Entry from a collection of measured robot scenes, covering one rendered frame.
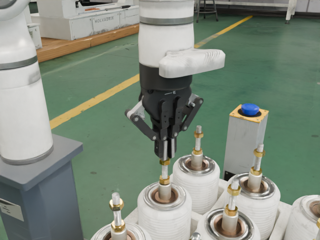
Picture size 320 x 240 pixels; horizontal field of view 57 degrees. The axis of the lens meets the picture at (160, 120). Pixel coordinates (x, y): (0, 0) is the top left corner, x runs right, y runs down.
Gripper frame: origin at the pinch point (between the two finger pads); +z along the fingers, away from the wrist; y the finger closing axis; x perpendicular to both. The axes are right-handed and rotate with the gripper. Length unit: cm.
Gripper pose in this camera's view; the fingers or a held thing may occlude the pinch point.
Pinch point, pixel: (165, 146)
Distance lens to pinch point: 47.2
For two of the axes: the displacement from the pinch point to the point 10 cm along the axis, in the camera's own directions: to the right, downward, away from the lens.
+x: 5.2, 3.8, -7.6
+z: 0.0, 8.9, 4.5
